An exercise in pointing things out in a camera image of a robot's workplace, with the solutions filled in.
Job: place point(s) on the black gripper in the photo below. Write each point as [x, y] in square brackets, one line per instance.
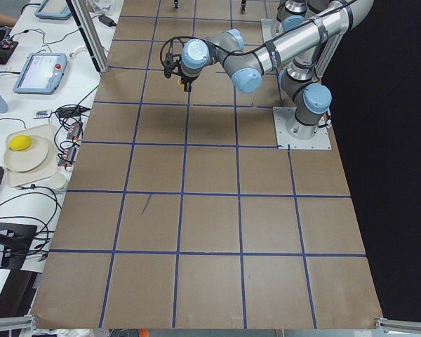
[186, 79]

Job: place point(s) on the black power adapter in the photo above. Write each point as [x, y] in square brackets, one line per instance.
[106, 21]

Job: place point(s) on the blue teach pendant far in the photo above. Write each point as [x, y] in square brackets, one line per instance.
[53, 10]

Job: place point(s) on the blue teach pendant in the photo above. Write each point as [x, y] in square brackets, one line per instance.
[41, 74]
[53, 10]

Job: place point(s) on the blue teach pendant near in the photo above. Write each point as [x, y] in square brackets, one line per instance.
[41, 74]

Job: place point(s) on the small white remote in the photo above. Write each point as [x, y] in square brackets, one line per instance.
[42, 114]

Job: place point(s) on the beige tray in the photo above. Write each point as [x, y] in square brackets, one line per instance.
[46, 169]

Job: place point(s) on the white paper cup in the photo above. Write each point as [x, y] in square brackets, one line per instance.
[58, 182]

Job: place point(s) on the yellow lemon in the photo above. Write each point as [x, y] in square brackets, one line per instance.
[20, 143]

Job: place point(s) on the beige plate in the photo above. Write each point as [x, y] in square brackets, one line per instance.
[28, 159]

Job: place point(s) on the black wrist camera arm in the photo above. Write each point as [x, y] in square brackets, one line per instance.
[170, 61]

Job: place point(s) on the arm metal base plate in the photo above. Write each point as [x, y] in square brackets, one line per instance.
[271, 28]
[291, 135]

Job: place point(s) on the aluminium frame post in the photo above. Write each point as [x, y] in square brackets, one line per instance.
[89, 34]

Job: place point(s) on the usb hub with cables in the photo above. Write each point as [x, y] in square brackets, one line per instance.
[75, 131]

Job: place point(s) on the black camera stand base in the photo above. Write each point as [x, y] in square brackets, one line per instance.
[15, 241]

